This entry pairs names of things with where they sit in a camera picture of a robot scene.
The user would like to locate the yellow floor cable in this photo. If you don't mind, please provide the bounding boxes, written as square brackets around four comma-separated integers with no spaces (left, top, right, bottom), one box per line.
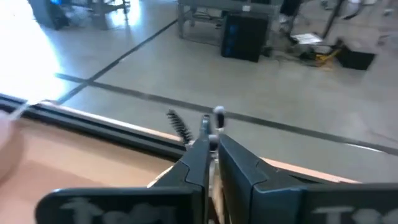
[313,49,340,67]

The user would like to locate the white lamp cable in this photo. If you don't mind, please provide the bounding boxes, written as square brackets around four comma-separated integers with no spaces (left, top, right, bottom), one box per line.
[8,100,43,121]

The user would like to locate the grey metal desk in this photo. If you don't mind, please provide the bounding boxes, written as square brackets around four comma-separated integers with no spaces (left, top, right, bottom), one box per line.
[177,0,283,40]

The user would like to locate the black computer tower blue lights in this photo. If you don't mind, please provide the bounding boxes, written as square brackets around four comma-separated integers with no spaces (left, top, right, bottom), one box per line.
[220,13,271,63]

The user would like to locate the black leg desk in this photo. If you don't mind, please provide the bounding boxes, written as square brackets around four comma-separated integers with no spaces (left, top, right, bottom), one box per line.
[321,0,346,40]

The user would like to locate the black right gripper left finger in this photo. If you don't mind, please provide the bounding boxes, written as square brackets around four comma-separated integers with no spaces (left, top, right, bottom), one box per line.
[34,138,211,224]

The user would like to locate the white-tipped round makeup brush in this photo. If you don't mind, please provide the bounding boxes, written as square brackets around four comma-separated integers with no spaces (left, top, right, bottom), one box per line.
[212,105,226,131]

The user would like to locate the black box on floor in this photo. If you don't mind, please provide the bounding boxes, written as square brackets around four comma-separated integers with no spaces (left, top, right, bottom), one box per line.
[335,43,376,71]

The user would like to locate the grey angled makeup brush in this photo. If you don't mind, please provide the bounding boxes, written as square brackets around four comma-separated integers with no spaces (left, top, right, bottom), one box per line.
[200,114,213,141]

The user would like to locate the small white-tipped makeup brush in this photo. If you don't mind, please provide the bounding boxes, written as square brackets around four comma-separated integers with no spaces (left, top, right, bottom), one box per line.
[208,134,220,154]

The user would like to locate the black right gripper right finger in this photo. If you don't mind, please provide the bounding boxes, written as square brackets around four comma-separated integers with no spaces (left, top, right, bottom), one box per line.
[218,133,398,224]

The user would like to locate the black table frame rail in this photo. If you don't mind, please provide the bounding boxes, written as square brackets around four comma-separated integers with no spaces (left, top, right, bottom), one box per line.
[0,92,188,161]

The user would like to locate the black spoolie makeup brush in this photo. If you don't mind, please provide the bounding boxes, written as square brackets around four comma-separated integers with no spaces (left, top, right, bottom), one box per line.
[165,108,195,147]

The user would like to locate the white papers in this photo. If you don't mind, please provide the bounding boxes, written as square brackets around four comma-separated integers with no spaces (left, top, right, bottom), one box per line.
[292,32,325,46]

